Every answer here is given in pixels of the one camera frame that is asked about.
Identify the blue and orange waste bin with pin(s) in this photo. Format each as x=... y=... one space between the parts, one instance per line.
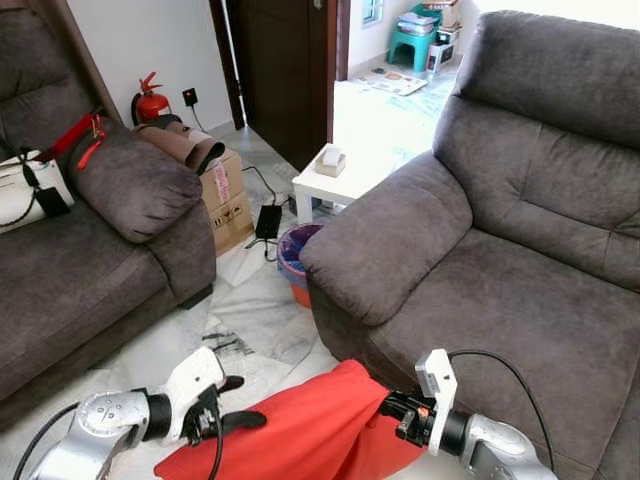
x=295 y=270

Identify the red fire extinguisher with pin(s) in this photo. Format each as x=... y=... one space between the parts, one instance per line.
x=150 y=105

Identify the black power adapter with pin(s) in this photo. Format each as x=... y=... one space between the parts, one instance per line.
x=268 y=222

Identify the stack of items on stool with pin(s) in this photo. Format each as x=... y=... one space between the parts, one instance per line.
x=418 y=20

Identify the dark brown wooden door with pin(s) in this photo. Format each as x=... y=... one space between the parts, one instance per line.
x=285 y=80

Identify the white side table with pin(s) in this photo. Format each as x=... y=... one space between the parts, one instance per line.
x=340 y=188

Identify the green plastic stool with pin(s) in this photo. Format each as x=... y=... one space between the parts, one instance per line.
x=412 y=48

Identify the black wall socket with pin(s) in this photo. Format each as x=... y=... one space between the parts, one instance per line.
x=190 y=97

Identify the brown cardboard box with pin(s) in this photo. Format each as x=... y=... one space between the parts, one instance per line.
x=228 y=205

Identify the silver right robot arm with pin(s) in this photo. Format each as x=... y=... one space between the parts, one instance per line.
x=495 y=450

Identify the red pillow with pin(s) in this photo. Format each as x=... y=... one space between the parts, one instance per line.
x=300 y=440

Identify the grey two-seat fabric sofa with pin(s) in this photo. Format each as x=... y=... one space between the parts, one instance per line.
x=520 y=280

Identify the window with blue glass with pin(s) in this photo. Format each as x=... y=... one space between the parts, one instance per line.
x=372 y=10

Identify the brown rolled cloth bundle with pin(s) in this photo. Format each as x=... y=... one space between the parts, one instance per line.
x=185 y=145

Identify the patterned floor mat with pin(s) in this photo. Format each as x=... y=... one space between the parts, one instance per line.
x=388 y=81

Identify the small white box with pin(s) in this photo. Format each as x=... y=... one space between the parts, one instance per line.
x=442 y=52

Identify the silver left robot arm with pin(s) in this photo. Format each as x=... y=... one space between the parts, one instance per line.
x=100 y=425

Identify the beige tissue box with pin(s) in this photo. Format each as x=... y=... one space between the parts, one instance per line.
x=331 y=162

